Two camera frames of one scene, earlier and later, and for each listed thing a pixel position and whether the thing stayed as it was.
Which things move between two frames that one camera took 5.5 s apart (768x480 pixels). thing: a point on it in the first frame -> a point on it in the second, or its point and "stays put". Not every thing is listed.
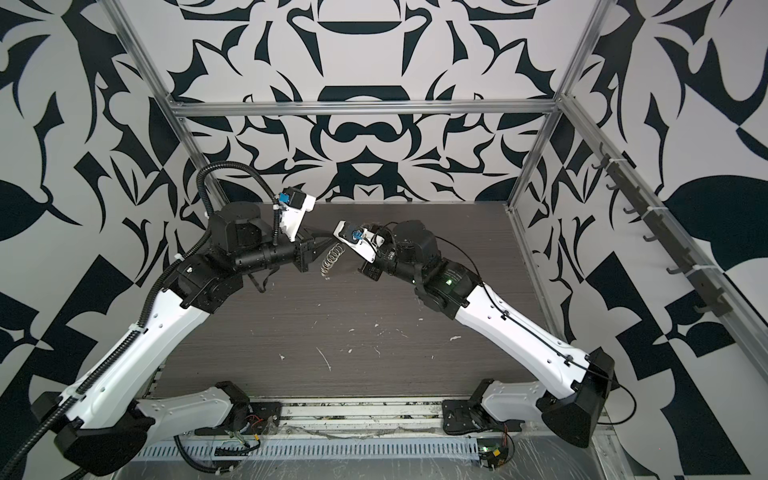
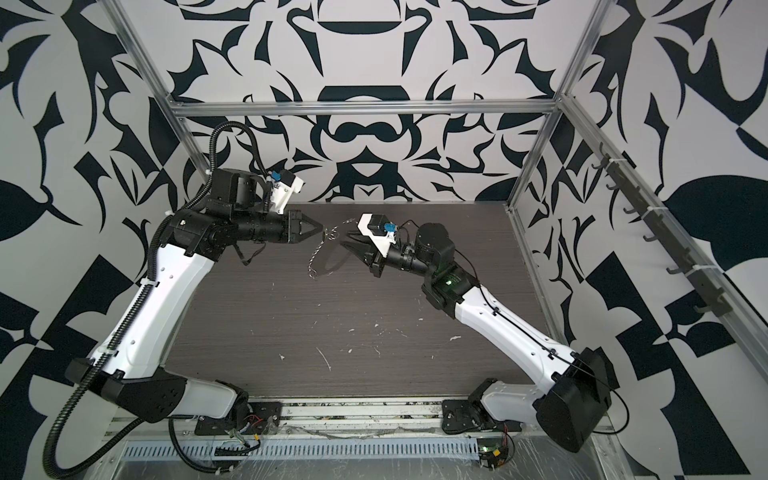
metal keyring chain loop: x=335 y=253 -> x=331 y=233
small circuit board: x=492 y=452 stays put
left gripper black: x=305 y=248 -> x=291 y=224
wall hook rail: x=708 y=289 stays put
